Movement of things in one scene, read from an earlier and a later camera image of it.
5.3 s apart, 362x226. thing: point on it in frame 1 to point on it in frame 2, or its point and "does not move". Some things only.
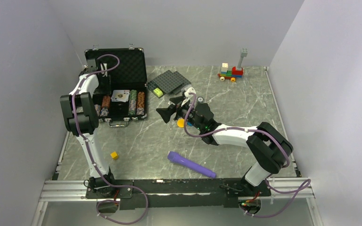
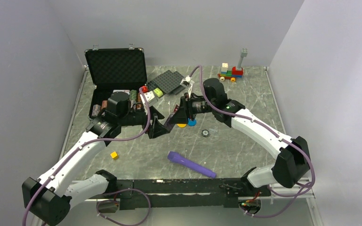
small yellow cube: (114, 155) does not move
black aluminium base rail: (177, 194) does not move
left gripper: (107, 89) to (157, 130)
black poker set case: (123, 88) does not move
